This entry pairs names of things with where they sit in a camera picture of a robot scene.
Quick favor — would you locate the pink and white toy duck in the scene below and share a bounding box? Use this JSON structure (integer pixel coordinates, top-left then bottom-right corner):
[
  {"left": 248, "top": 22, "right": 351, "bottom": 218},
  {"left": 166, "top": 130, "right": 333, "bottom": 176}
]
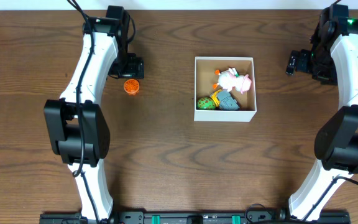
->
[{"left": 213, "top": 68, "right": 252, "bottom": 94}]

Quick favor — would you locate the grey and yellow toy truck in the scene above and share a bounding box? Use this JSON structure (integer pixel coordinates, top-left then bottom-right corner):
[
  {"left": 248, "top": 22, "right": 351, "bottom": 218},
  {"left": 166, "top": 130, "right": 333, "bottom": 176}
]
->
[{"left": 210, "top": 89, "right": 240, "bottom": 111}]

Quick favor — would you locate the green ball with red numbers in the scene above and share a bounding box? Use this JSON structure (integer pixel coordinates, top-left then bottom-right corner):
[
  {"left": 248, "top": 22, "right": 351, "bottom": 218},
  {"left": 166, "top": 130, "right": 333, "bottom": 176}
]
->
[{"left": 196, "top": 97, "right": 216, "bottom": 110}]

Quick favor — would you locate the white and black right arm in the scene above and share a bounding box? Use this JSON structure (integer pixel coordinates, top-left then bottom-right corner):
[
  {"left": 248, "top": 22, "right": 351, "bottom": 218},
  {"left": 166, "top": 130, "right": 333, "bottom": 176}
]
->
[{"left": 286, "top": 16, "right": 358, "bottom": 222}]

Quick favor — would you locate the orange ribbed toy ball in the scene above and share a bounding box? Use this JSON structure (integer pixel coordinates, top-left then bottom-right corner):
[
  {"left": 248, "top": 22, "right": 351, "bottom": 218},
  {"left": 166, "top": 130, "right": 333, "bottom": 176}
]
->
[{"left": 124, "top": 79, "right": 140, "bottom": 95}]

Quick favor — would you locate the white open cardboard box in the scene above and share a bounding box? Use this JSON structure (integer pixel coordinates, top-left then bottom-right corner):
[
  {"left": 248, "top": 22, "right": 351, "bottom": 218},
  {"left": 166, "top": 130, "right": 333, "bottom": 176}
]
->
[{"left": 194, "top": 57, "right": 257, "bottom": 122}]

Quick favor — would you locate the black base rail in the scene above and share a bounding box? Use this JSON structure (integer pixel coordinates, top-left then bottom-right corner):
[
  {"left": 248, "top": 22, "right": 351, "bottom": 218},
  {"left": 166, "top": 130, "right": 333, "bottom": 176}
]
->
[{"left": 39, "top": 209, "right": 351, "bottom": 224}]

